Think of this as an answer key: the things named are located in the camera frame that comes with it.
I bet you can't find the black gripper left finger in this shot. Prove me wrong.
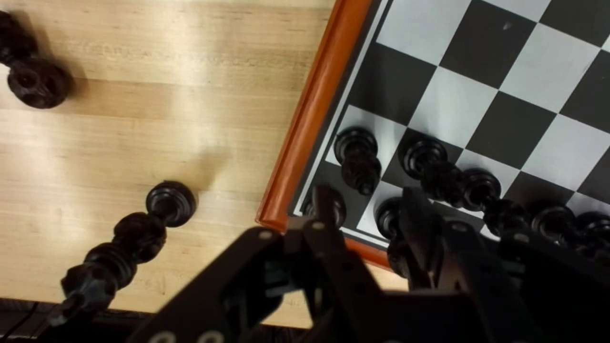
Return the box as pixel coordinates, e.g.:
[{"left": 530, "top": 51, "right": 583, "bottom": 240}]
[{"left": 135, "top": 183, "right": 385, "bottom": 343}]

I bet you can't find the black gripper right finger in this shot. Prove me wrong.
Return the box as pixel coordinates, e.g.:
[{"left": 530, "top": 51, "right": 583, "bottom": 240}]
[{"left": 390, "top": 187, "right": 610, "bottom": 343}]

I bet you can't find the black chess piece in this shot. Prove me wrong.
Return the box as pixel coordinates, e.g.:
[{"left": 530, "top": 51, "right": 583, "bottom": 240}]
[
  {"left": 59, "top": 179, "right": 198, "bottom": 316},
  {"left": 463, "top": 168, "right": 530, "bottom": 242},
  {"left": 331, "top": 126, "right": 385, "bottom": 196},
  {"left": 0, "top": 9, "right": 76, "bottom": 110},
  {"left": 373, "top": 196, "right": 406, "bottom": 244},
  {"left": 398, "top": 133, "right": 469, "bottom": 206},
  {"left": 530, "top": 202, "right": 579, "bottom": 248},
  {"left": 573, "top": 208, "right": 610, "bottom": 257},
  {"left": 303, "top": 185, "right": 350, "bottom": 229}
]

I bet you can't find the chess board with red frame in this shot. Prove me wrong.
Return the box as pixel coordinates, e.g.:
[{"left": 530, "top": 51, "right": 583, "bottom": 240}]
[{"left": 257, "top": 0, "right": 610, "bottom": 269}]

